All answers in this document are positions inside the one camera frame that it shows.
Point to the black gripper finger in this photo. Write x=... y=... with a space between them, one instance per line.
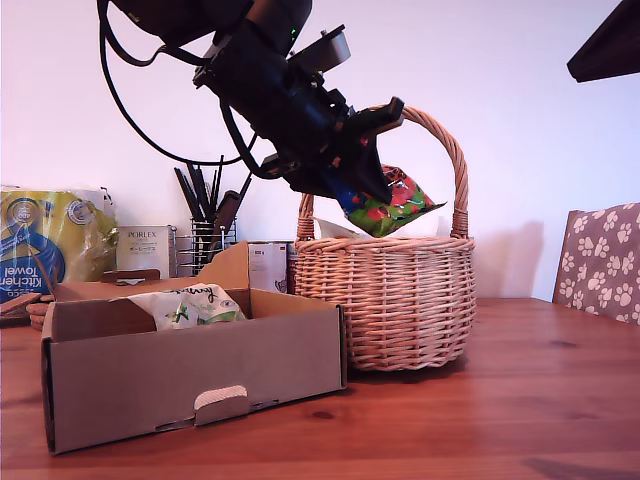
x=367 y=170
x=612 y=45
x=317 y=181

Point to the blue Terry's mini eggs bag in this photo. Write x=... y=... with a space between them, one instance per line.
x=395 y=210

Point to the white red Maltesers bag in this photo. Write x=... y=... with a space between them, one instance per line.
x=332 y=229

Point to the white Galaxy egg bag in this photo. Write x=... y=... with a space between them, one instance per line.
x=200 y=310

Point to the white Porlex box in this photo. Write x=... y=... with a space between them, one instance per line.
x=145 y=250

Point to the brown cardboard box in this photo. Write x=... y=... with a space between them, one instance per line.
x=175 y=365

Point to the black chopstick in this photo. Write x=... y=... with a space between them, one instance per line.
x=196 y=190
x=186 y=195
x=242 y=189
x=218 y=181

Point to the tin can white label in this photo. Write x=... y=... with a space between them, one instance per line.
x=265 y=270

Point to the chair with paw print cover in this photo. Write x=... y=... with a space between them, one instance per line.
x=600 y=260

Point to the yellow blue kitchen towel pack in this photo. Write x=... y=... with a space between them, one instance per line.
x=25 y=235

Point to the round cork coaster stack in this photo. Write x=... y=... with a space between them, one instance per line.
x=37 y=317

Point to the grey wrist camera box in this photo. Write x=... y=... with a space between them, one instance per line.
x=330 y=50

